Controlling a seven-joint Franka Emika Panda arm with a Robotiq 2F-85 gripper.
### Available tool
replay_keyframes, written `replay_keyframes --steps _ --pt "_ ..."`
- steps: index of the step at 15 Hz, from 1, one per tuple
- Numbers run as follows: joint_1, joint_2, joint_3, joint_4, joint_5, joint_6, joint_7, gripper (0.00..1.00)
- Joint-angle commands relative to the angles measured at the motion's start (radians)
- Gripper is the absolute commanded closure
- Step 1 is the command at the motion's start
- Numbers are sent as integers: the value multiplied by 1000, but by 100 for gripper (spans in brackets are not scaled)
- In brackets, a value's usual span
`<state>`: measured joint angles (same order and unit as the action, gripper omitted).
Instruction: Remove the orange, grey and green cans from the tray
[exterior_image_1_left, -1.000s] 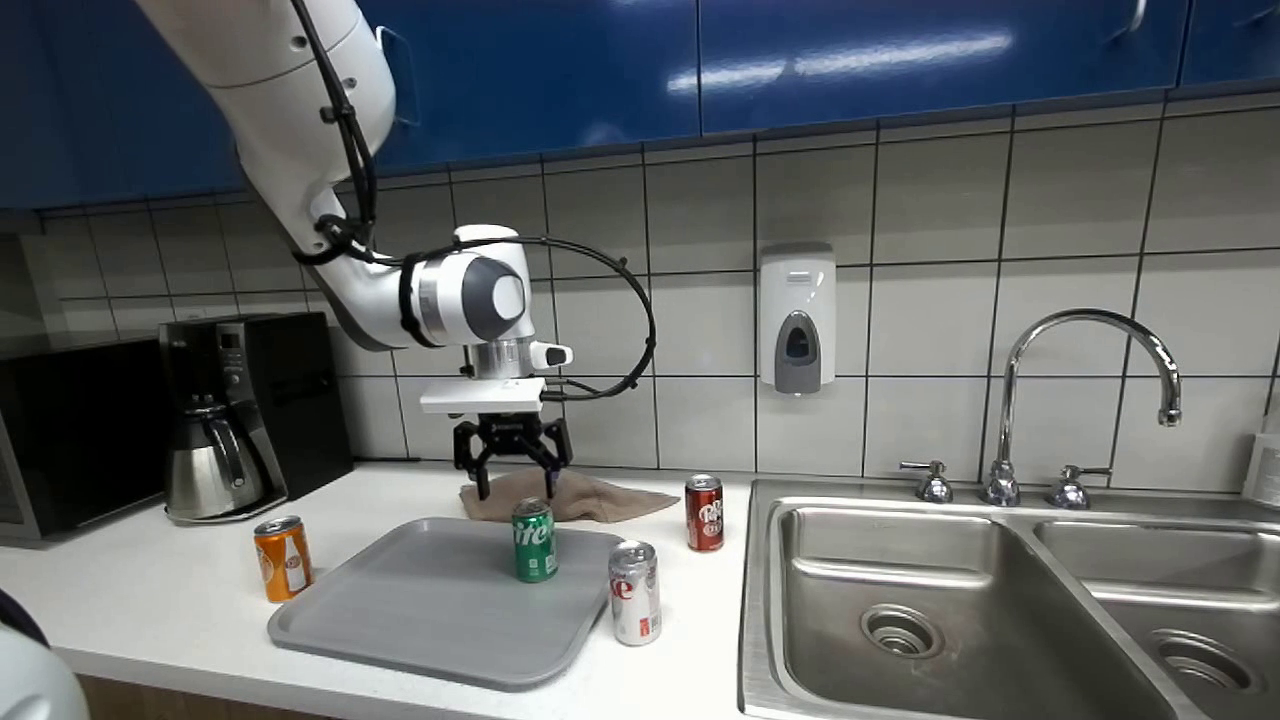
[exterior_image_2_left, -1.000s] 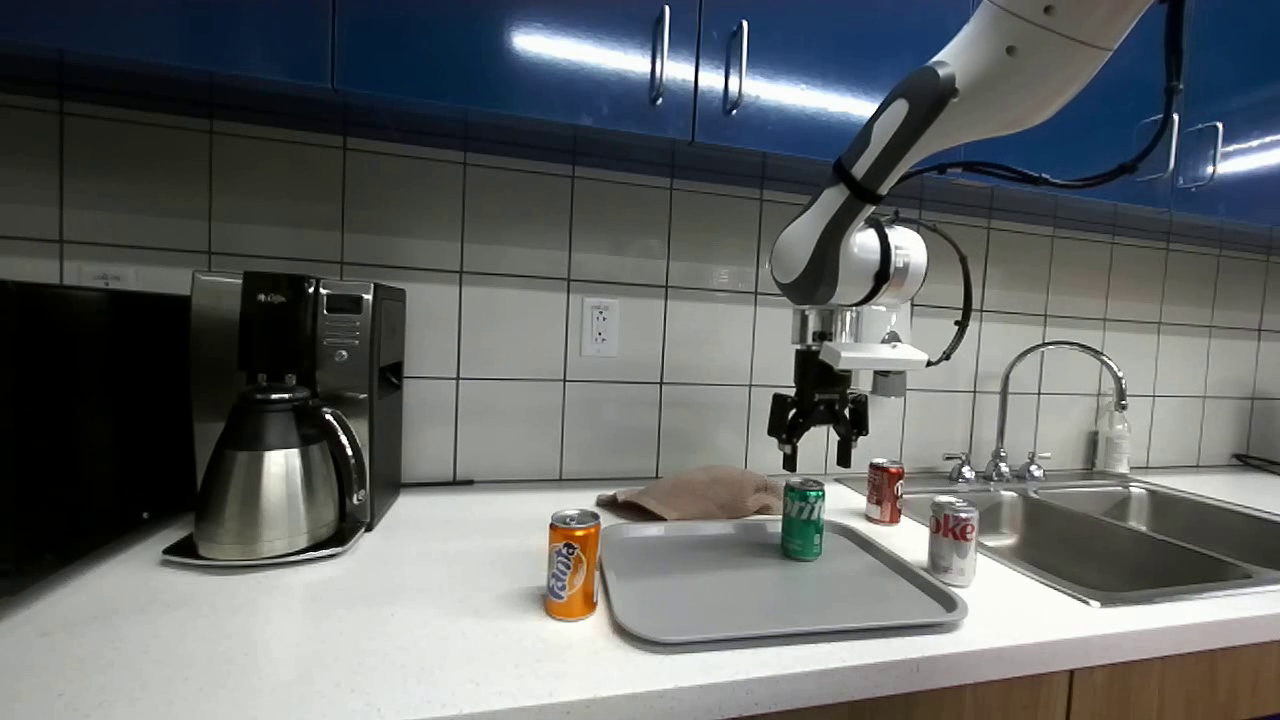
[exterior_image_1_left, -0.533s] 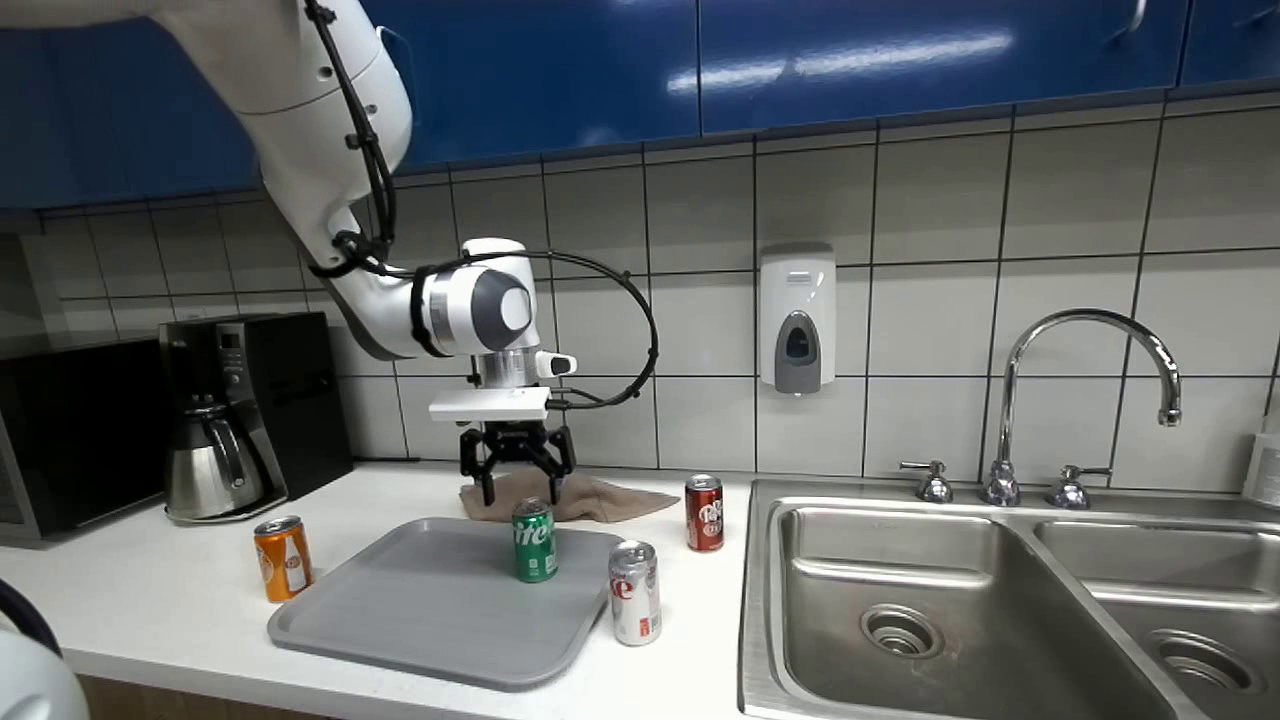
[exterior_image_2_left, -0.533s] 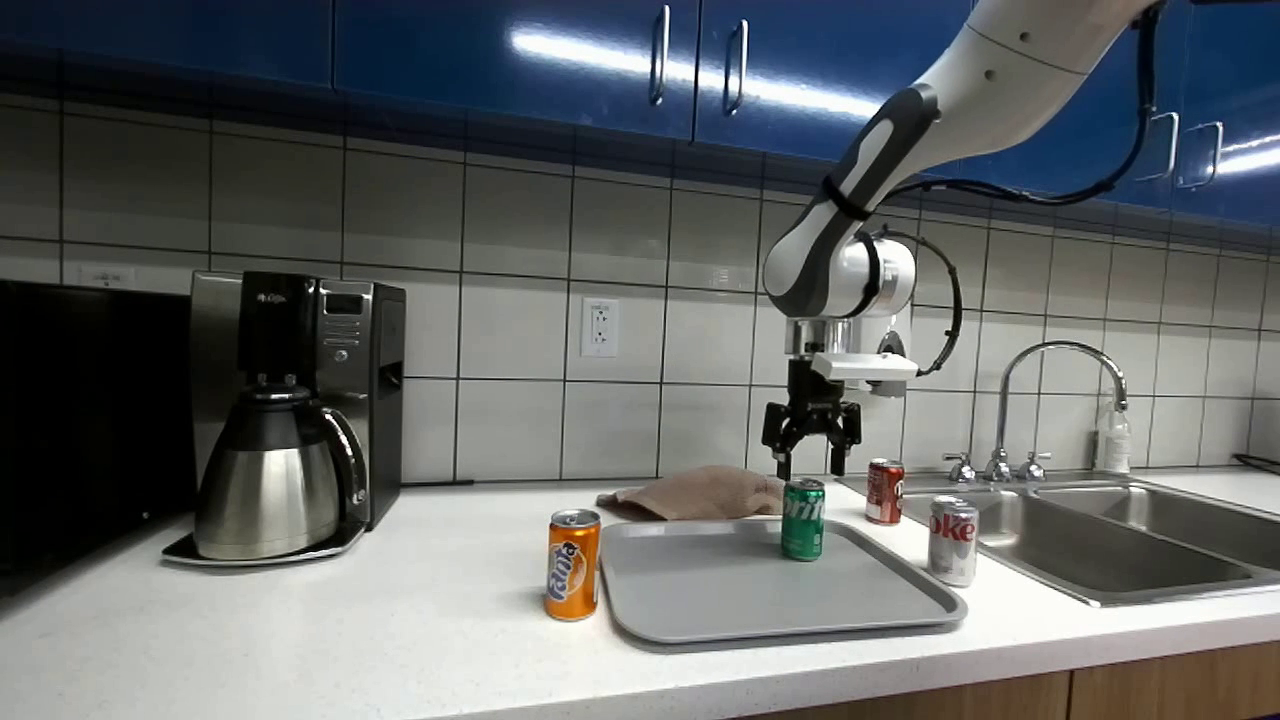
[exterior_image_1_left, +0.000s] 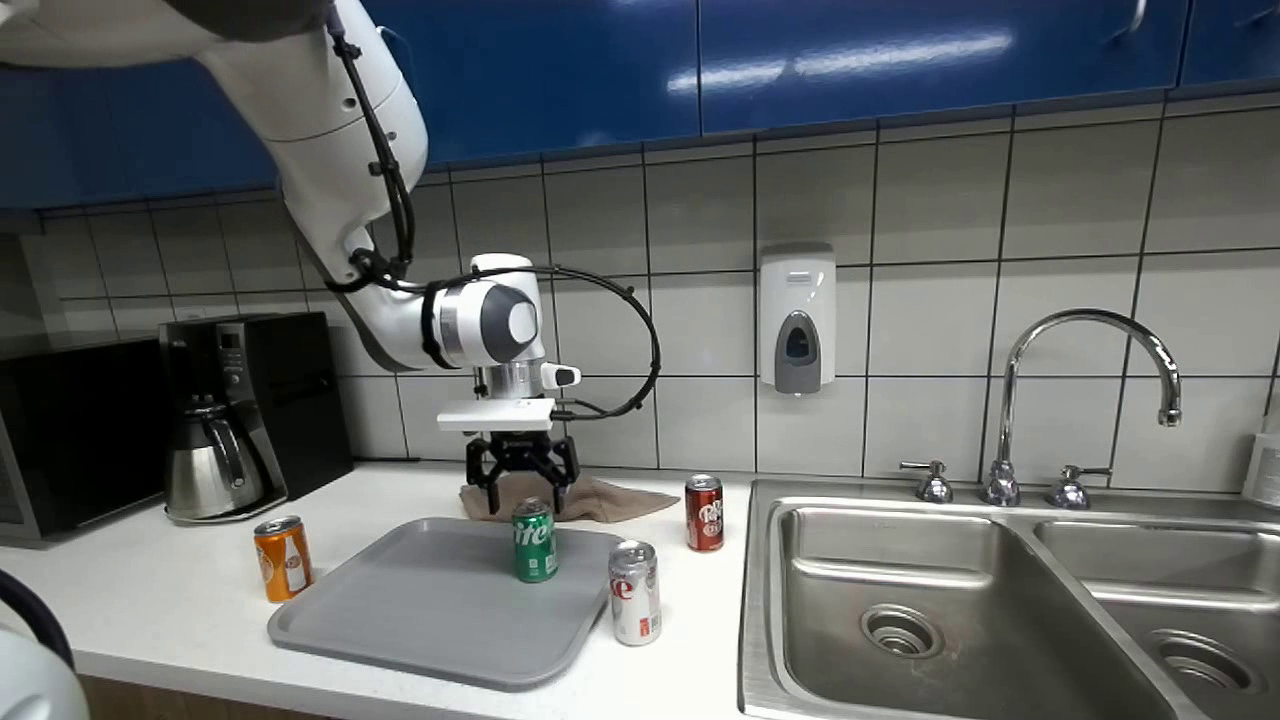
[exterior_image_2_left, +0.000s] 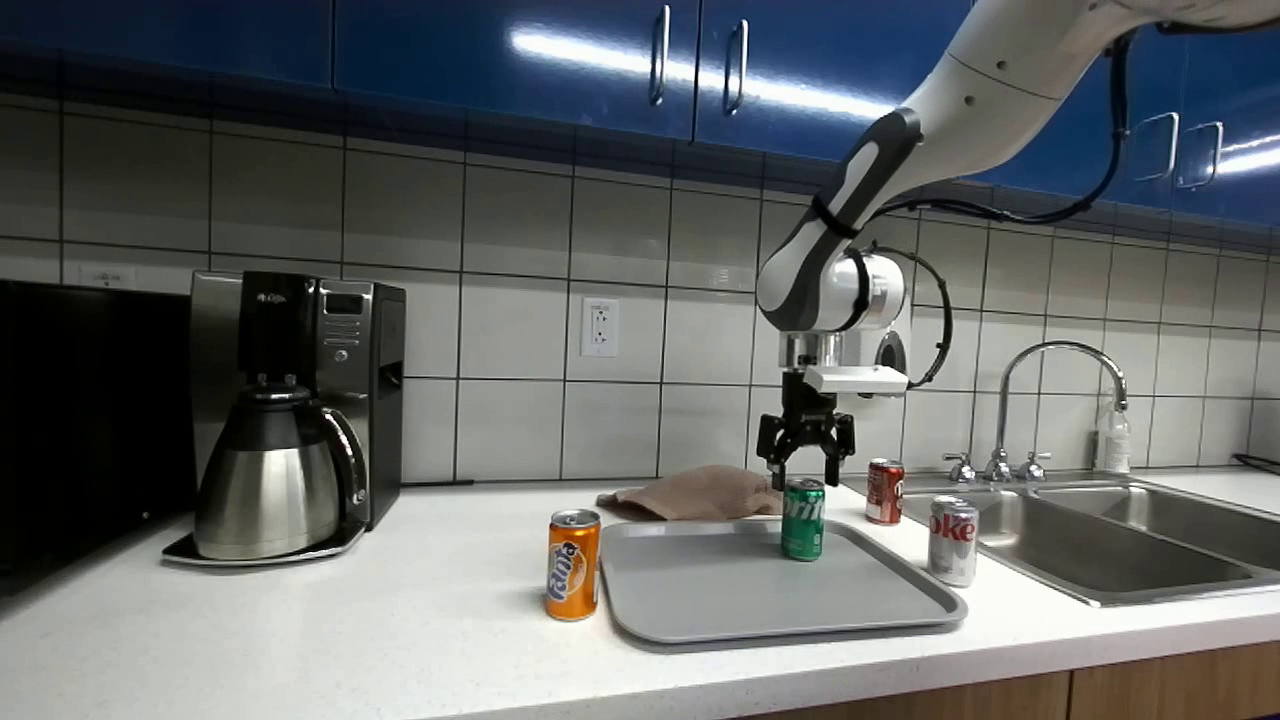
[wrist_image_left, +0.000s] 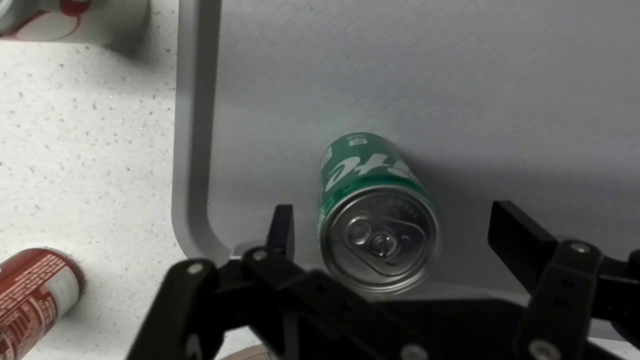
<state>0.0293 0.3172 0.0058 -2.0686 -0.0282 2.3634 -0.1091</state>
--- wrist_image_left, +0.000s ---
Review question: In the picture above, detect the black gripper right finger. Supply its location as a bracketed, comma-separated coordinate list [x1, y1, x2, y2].
[486, 197, 640, 360]

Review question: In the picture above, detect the wooden cutting board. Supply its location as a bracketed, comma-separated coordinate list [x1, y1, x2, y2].
[227, 341, 269, 360]

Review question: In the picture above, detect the green soda can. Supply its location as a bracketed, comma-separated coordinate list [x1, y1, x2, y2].
[317, 130, 443, 297]

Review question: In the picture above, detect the red soda can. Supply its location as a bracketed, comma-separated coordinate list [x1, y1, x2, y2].
[0, 246, 89, 360]

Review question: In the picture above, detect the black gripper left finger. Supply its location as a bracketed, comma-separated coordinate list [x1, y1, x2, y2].
[126, 201, 428, 360]

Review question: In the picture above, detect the grey plastic tray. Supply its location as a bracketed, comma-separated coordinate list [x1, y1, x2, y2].
[171, 0, 640, 360]

